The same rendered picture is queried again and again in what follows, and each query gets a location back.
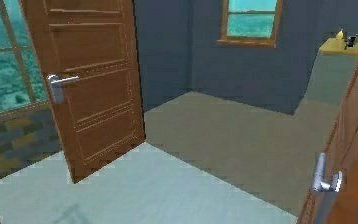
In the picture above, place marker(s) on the brown panelled room door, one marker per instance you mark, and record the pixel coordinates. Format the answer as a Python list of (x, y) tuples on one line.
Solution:
[(93, 86)]

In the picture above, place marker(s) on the small wood-framed window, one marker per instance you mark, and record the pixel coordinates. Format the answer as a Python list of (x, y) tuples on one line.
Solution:
[(250, 21)]

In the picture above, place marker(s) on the large wood-framed window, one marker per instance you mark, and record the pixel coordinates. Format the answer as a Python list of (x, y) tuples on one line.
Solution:
[(10, 63)]

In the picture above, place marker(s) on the small yellow object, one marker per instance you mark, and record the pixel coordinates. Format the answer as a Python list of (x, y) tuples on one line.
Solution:
[(339, 34)]

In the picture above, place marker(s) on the small black object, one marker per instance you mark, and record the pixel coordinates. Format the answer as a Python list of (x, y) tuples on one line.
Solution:
[(351, 41)]

